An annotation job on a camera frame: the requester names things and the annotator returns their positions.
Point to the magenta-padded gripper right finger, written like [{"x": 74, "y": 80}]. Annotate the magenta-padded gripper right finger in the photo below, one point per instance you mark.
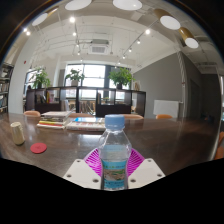
[{"x": 146, "y": 171}]

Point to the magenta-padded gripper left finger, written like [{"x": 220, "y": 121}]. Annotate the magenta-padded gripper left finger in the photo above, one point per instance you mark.
[{"x": 81, "y": 173}]

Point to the clear blue-capped water bottle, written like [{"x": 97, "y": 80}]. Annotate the clear blue-capped water bottle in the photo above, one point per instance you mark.
[{"x": 114, "y": 150}]

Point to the flat round red coaster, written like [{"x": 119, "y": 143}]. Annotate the flat round red coaster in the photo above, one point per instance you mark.
[{"x": 38, "y": 148}]

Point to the group of orange chairs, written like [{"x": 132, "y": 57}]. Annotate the group of orange chairs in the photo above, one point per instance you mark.
[{"x": 164, "y": 116}]

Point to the stack of books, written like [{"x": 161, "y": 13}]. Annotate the stack of books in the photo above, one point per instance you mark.
[{"x": 55, "y": 120}]

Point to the low dark shelf unit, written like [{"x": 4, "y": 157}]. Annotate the low dark shelf unit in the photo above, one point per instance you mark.
[{"x": 113, "y": 108}]

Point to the cream cup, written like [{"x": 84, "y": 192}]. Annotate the cream cup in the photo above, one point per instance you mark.
[{"x": 17, "y": 134}]

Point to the small potted plant, white pot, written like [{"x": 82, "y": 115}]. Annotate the small potted plant, white pot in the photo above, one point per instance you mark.
[{"x": 74, "y": 76}]

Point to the large potted plant, dark pot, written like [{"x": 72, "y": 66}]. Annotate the large potted plant, dark pot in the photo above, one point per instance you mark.
[{"x": 120, "y": 76}]

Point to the bushy potted plant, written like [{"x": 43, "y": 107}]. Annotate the bushy potted plant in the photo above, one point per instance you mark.
[{"x": 40, "y": 79}]

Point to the ceiling air conditioner unit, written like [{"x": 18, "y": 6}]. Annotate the ceiling air conditioner unit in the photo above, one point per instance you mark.
[{"x": 99, "y": 47}]

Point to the round white ceiling lamps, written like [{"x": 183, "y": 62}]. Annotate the round white ceiling lamps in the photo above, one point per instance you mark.
[{"x": 170, "y": 22}]

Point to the ceiling track spotlights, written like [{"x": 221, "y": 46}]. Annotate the ceiling track spotlights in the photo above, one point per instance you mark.
[{"x": 72, "y": 19}]

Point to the white wall radiator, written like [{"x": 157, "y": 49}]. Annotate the white wall radiator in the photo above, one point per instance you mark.
[{"x": 166, "y": 108}]

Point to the tall wall bookshelf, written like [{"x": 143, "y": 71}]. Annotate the tall wall bookshelf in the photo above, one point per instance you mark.
[{"x": 4, "y": 86}]

